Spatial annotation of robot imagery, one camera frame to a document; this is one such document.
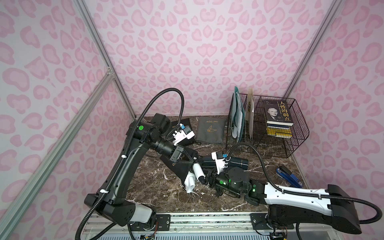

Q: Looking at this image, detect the green file folder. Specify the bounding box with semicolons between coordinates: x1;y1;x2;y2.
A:
230;87;245;143

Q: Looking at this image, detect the black wire file rack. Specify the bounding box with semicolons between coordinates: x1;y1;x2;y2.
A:
225;95;310;158

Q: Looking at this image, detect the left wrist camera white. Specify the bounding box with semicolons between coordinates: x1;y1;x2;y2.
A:
173;124;195;146

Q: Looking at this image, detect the yellow striped book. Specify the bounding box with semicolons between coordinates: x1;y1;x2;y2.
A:
267;124;293;139

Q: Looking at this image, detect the beige file folder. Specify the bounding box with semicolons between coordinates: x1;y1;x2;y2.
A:
246;88;255;140

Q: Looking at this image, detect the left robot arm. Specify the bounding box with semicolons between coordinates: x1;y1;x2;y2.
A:
75;88;185;240

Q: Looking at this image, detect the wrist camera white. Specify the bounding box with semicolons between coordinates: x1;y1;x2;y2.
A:
173;124;195;146
211;152;229;174

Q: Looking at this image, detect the grey hair dryer pouch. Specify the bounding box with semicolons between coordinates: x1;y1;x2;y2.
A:
196;117;226;144

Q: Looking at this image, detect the black pouch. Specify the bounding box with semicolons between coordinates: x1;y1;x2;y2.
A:
172;118;196;146
160;148;199;187

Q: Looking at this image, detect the dark green hair dryer right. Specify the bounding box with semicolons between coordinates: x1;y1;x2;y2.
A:
227;157;249;171

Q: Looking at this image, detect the white hair dryer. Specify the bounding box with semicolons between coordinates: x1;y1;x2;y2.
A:
184;163;207;194

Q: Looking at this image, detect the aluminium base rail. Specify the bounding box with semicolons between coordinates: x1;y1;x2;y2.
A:
81;212;345;240

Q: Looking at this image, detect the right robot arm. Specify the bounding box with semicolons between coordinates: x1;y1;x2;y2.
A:
206;152;383;235

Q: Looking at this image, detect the black portrait book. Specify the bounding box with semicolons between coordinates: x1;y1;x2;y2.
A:
264;100;294;127

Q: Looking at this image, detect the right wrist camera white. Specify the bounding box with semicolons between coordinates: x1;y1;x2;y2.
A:
211;152;229;174

